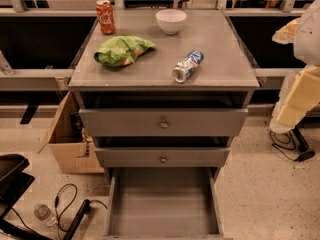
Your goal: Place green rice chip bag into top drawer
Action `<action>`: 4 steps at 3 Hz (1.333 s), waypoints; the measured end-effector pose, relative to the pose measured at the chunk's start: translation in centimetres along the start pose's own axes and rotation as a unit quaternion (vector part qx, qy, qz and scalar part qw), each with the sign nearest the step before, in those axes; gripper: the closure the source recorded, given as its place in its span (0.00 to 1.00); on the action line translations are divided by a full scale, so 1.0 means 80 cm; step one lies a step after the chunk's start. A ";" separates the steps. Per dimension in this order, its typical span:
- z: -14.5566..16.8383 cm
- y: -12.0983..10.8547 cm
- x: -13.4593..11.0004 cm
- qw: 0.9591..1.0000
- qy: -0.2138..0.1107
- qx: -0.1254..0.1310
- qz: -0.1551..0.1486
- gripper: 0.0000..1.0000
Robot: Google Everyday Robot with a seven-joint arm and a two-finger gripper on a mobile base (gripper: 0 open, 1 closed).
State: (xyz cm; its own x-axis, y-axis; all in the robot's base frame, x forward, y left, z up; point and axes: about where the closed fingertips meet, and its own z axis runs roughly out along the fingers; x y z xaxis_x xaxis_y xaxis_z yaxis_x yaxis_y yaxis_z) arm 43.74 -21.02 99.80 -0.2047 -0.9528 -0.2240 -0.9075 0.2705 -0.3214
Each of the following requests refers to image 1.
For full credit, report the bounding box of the black floor cable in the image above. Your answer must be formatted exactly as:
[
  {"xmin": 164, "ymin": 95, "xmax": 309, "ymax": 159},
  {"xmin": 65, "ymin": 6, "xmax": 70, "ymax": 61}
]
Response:
[
  {"xmin": 269, "ymin": 129, "xmax": 301, "ymax": 162},
  {"xmin": 53, "ymin": 182, "xmax": 109, "ymax": 240}
]

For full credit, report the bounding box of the green rice chip bag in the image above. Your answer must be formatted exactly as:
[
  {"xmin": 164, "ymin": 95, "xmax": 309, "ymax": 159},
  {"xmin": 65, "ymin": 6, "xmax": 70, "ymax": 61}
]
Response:
[{"xmin": 94, "ymin": 35, "xmax": 156, "ymax": 67}]

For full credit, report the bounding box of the black table leg left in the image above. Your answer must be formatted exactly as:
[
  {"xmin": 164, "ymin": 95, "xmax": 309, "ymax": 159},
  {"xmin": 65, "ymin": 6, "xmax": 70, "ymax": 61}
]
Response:
[{"xmin": 20, "ymin": 103, "xmax": 39, "ymax": 125}]

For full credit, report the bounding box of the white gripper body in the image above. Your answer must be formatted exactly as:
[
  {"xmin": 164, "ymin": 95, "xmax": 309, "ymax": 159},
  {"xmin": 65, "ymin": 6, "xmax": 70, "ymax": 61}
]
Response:
[{"xmin": 268, "ymin": 69, "xmax": 320, "ymax": 135}]

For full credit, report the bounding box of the black office chair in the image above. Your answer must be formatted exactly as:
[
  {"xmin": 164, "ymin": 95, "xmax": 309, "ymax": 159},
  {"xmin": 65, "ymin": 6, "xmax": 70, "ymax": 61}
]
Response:
[{"xmin": 0, "ymin": 154, "xmax": 51, "ymax": 240}]

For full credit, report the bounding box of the white ceramic bowl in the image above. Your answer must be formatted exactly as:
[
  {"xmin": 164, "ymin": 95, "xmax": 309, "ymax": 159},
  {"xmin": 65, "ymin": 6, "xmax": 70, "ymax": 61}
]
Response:
[{"xmin": 156, "ymin": 9, "xmax": 187, "ymax": 35}]

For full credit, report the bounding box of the grey drawer cabinet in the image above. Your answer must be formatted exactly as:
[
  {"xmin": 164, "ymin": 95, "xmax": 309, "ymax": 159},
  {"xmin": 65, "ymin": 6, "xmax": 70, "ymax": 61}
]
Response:
[{"xmin": 68, "ymin": 8, "xmax": 261, "ymax": 240}]

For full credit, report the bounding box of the black floor cable left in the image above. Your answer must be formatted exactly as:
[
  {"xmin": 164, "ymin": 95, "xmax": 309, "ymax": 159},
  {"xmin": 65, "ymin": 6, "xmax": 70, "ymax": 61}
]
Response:
[{"xmin": 53, "ymin": 182, "xmax": 109, "ymax": 240}]

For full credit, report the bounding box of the clear plastic water bottle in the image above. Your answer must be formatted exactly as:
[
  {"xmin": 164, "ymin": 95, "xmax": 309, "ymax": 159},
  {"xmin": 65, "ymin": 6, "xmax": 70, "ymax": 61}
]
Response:
[{"xmin": 33, "ymin": 204, "xmax": 57, "ymax": 227}]

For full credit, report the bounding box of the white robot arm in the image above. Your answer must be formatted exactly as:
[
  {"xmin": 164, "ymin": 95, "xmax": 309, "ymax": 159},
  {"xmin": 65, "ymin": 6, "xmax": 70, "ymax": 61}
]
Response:
[{"xmin": 269, "ymin": 0, "xmax": 320, "ymax": 134}]

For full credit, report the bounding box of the black floor cable right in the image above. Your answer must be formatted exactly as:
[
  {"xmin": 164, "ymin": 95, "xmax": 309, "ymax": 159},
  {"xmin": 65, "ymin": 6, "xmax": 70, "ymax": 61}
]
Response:
[{"xmin": 269, "ymin": 129, "xmax": 301, "ymax": 162}]

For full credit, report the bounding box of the black table leg right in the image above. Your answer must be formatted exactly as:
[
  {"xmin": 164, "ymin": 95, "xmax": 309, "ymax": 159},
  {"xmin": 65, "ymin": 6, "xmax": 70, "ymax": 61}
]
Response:
[{"xmin": 292, "ymin": 127, "xmax": 315, "ymax": 162}]

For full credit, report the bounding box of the crushed blue silver can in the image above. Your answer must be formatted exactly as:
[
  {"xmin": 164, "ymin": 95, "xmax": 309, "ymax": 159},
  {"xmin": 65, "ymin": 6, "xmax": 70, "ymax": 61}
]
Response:
[{"xmin": 172, "ymin": 50, "xmax": 204, "ymax": 83}]

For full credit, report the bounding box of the orange soda can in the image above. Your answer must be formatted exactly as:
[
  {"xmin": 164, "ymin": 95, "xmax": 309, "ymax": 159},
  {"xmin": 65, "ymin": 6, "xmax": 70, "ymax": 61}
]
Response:
[{"xmin": 96, "ymin": 0, "xmax": 115, "ymax": 35}]

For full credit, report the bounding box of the black table leg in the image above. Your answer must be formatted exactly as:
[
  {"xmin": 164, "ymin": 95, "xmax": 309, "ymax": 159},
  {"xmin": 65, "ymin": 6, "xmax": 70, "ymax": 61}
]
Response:
[
  {"xmin": 292, "ymin": 127, "xmax": 315, "ymax": 162},
  {"xmin": 20, "ymin": 103, "xmax": 39, "ymax": 125}
]

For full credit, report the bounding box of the brown cardboard box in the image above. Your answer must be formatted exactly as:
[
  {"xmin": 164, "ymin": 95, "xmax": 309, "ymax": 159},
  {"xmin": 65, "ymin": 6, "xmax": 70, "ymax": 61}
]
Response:
[{"xmin": 39, "ymin": 91, "xmax": 104, "ymax": 174}]

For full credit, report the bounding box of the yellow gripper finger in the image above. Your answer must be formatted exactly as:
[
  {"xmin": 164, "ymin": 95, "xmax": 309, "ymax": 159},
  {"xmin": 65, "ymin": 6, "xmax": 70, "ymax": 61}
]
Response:
[
  {"xmin": 275, "ymin": 65, "xmax": 320, "ymax": 129},
  {"xmin": 272, "ymin": 17, "xmax": 301, "ymax": 45}
]

